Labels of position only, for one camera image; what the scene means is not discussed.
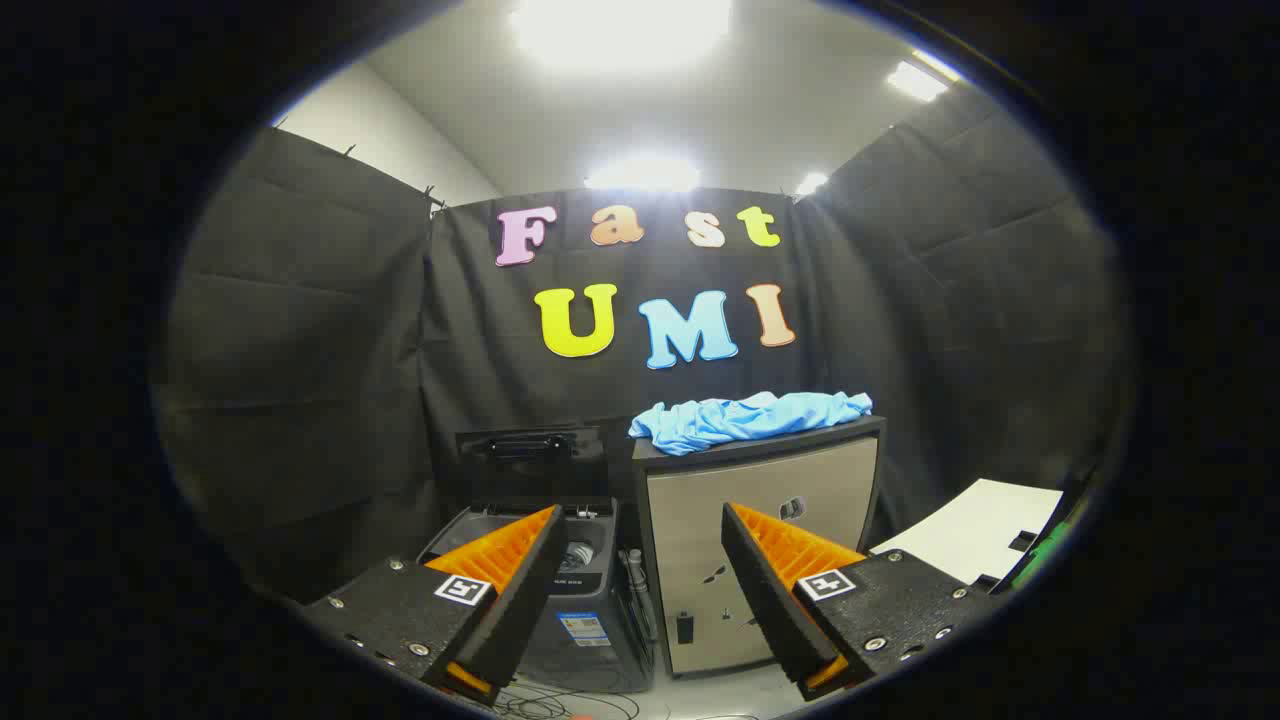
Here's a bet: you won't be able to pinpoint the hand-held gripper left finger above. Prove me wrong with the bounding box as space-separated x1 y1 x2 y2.
300 505 569 707

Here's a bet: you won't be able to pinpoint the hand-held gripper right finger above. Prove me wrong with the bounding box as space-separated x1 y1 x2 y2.
722 502 1001 701

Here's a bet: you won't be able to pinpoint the dark grey washing machine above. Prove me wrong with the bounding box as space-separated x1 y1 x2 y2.
418 498 657 694

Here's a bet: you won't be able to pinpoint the transparent washing machine lid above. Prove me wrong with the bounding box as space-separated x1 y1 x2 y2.
455 427 611 507

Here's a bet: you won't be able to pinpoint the light blue polo shirt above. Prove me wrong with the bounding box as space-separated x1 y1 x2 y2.
628 391 873 457

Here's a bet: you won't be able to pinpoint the white flat panel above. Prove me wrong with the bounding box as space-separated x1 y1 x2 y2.
870 478 1064 587

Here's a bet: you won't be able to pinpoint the green object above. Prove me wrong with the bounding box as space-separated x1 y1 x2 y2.
1018 515 1079 589

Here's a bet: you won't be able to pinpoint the black backdrop cloth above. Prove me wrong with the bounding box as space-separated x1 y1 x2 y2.
150 85 1136 606

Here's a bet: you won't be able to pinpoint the grey cabinet with black frame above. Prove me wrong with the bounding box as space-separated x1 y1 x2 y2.
632 416 888 679

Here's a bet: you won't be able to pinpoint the thin floor cables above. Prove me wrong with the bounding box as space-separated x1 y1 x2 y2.
495 684 643 720

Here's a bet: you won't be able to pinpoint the grey drain hose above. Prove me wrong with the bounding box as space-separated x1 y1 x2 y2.
620 548 658 643

